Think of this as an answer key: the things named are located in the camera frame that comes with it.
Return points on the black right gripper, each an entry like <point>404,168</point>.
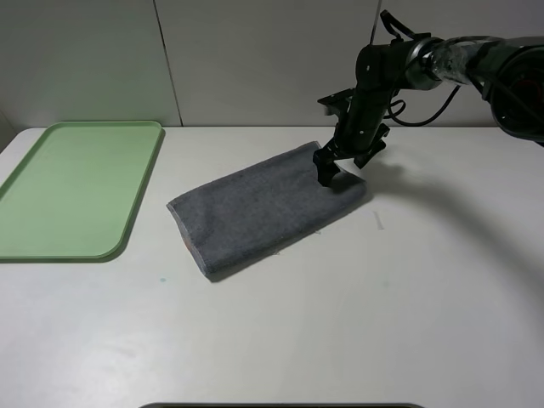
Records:
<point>358,133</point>

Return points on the grey towel with orange pattern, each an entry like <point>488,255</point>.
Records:
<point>244,217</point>

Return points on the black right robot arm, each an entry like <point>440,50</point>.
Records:
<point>507,73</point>

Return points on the green plastic tray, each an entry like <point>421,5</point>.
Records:
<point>76,193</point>

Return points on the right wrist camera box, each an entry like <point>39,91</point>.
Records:
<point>337,104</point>

